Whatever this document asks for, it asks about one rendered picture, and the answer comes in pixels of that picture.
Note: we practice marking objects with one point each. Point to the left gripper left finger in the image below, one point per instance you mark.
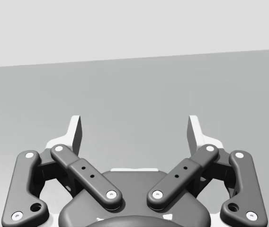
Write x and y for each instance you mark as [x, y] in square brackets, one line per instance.
[87, 175]

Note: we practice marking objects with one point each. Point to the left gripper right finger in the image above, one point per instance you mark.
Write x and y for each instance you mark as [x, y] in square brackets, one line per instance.
[184, 172]

